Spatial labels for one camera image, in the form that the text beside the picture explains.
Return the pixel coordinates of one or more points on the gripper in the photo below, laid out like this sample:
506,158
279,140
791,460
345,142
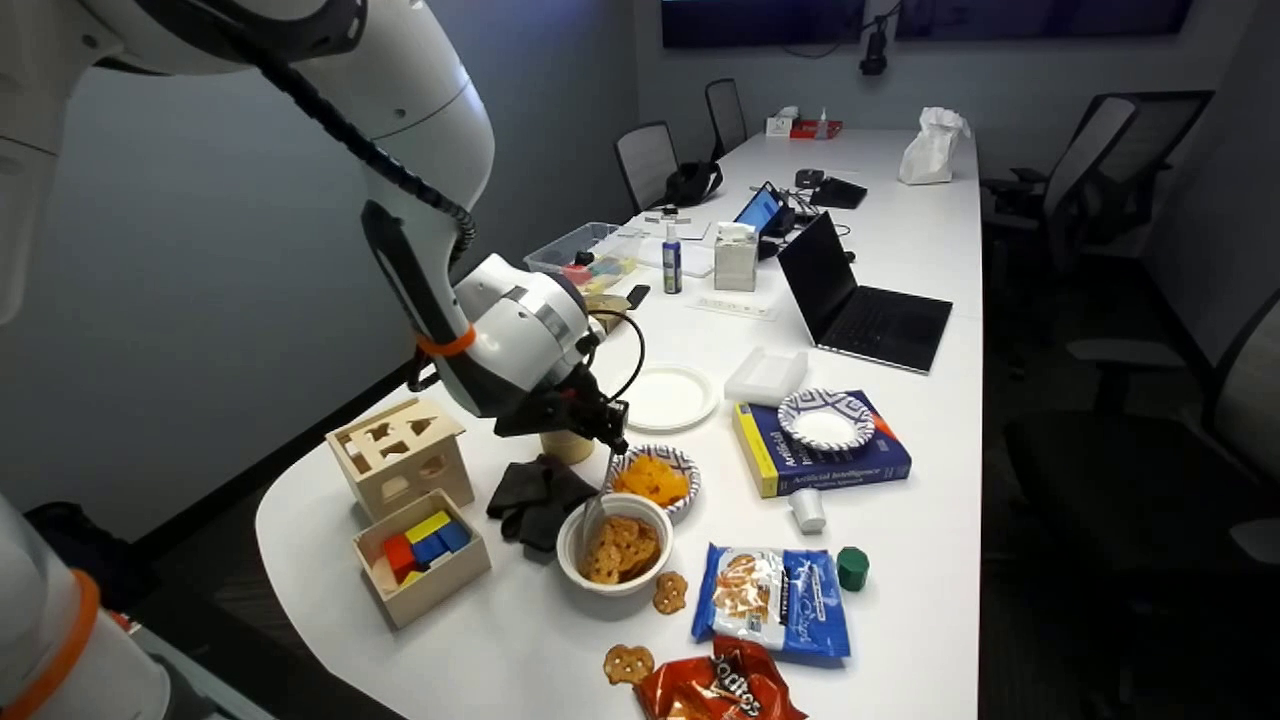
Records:
580,405

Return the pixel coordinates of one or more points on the silver spoon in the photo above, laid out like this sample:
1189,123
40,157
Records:
597,500

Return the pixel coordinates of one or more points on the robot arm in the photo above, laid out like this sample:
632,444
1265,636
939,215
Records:
440,130

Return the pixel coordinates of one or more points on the blue patterned paper bowl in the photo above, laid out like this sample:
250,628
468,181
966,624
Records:
684,468

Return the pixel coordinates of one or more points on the white bowl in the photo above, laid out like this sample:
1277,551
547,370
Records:
575,570

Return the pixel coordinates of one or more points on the tan paper cup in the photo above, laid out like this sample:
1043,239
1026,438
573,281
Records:
566,448

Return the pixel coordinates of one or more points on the white paper plate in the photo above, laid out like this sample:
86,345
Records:
670,398

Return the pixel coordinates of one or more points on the heap of orange chips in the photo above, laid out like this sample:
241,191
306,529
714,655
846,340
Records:
652,480

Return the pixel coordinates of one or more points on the dark cloth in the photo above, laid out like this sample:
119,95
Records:
535,500

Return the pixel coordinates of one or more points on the heap of coloured blocks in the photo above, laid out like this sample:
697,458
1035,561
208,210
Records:
600,272

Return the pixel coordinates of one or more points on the heap of pretzels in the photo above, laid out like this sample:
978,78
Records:
622,552

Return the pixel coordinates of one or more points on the clear plastic bin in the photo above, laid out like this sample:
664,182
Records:
560,252

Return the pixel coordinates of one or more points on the blue and white bottle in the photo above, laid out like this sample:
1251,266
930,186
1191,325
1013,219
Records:
672,265

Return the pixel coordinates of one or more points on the white power strip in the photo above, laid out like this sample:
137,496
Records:
735,306

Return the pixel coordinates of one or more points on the white plastic container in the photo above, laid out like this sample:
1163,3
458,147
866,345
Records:
765,377

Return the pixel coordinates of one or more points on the wooden shape sorter box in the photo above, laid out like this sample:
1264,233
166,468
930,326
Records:
400,460

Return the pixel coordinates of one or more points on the white paper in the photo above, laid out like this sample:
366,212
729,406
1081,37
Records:
698,255

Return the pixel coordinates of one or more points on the yellow block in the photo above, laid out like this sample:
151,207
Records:
428,526

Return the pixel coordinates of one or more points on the blue block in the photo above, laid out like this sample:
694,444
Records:
440,545

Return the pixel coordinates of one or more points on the pretzel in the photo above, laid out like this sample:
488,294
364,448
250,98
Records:
628,664
670,593

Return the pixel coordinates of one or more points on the open wooden box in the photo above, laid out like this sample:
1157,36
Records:
440,590

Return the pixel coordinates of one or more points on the red block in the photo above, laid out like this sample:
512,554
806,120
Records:
398,555

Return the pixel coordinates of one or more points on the blue patterned paper plate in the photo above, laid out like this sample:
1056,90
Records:
826,422

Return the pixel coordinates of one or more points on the black bag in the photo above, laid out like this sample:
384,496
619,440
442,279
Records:
692,183

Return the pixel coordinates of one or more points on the small white cup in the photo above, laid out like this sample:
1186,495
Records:
807,512

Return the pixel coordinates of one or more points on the office chair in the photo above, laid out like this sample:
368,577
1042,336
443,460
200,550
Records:
648,160
726,112
1240,400

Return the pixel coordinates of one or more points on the blue and yellow book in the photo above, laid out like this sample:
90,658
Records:
830,468

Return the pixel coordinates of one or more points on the tablet with blue screen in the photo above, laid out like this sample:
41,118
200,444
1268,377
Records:
760,208

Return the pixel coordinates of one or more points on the blue pretzel bag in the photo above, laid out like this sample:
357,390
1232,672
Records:
790,600

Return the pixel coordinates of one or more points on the black laptop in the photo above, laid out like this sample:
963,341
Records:
870,320

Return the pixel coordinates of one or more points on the red chip bag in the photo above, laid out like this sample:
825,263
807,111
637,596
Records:
715,690

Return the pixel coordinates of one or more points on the small white tissue box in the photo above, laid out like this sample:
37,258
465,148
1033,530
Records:
780,124

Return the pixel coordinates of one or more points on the red box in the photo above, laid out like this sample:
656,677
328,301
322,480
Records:
805,129

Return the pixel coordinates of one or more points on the white plastic bag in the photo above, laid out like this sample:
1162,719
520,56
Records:
930,150

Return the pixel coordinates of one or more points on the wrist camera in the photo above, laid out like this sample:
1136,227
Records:
522,418

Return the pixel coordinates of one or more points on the wall monitor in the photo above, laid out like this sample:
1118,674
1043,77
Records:
760,20
1040,16

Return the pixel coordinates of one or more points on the camera on mount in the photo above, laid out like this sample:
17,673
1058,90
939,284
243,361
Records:
874,52

